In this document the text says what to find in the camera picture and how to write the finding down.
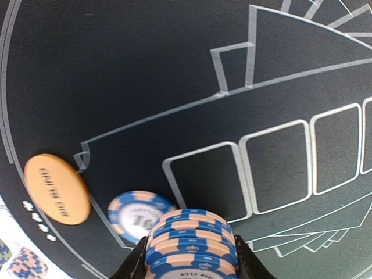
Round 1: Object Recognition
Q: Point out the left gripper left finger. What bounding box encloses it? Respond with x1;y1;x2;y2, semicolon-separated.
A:
110;237;148;279

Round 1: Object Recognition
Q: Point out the orange big blind button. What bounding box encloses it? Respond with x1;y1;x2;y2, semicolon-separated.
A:
24;153;91;226

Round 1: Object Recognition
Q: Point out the round black poker mat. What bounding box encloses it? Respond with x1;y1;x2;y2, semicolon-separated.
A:
1;1;371;278

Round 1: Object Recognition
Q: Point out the single blue poker chip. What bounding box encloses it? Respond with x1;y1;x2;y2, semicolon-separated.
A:
108;191;177;244

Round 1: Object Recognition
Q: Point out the blue poker chip stack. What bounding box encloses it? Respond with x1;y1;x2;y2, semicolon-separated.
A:
145;209;239;278

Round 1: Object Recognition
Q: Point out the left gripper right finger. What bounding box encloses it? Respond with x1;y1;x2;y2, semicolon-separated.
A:
234;235;276;279

